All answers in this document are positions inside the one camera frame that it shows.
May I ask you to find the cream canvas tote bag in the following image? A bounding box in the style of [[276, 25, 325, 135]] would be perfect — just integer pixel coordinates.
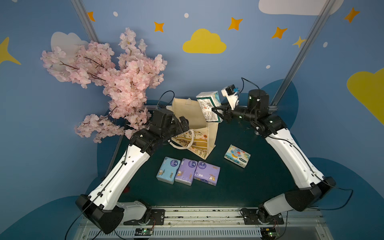
[[167, 98, 219, 160]]

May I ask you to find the green white tissue pack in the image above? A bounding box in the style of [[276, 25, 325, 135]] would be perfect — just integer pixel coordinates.
[[196, 91, 223, 123]]

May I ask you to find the colourful cartoon tissue pack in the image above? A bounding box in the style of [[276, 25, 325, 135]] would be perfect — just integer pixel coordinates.
[[224, 145, 251, 168]]

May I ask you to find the purple tissue pack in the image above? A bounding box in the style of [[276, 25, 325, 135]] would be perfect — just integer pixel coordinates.
[[175, 158, 198, 186], [194, 161, 221, 186]]

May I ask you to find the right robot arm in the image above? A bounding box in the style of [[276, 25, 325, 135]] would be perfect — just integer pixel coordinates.
[[212, 85, 336, 223]]

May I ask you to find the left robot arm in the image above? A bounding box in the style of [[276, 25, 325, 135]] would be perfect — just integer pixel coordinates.
[[76, 109, 190, 234]]

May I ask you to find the light blue tissue pack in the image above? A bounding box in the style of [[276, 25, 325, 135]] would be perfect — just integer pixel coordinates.
[[156, 157, 181, 185]]

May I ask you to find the pink cherry blossom tree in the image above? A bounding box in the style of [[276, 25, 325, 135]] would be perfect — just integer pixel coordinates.
[[41, 28, 167, 143]]

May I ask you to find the left green circuit board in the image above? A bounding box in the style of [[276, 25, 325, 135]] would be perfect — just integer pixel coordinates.
[[135, 229, 154, 237]]

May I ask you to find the green circuit board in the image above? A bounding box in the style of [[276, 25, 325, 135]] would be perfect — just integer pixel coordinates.
[[135, 229, 154, 237], [260, 228, 279, 240]]

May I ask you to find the right green circuit board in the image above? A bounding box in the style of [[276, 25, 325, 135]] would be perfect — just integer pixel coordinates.
[[260, 228, 279, 240]]

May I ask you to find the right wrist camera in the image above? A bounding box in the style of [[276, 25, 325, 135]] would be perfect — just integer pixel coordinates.
[[221, 85, 239, 110]]

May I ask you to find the aluminium back frame rail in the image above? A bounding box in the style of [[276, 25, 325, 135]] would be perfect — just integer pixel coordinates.
[[146, 105, 279, 113]]

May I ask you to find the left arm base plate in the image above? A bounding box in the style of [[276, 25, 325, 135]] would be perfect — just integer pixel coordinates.
[[123, 209, 165, 226]]

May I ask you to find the right vertical frame post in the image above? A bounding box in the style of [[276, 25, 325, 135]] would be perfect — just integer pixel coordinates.
[[269, 0, 336, 114]]

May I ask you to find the vertical frame post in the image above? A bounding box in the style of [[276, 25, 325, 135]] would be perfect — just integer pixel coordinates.
[[71, 0, 100, 43], [269, 0, 336, 114]]

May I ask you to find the aluminium front rail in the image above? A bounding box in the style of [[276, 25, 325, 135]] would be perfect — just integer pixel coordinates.
[[72, 206, 333, 240]]

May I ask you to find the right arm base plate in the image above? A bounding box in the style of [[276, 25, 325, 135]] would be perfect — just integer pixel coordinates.
[[240, 208, 284, 225]]

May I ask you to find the left vertical frame post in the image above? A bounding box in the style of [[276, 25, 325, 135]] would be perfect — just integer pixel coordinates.
[[71, 0, 100, 43]]

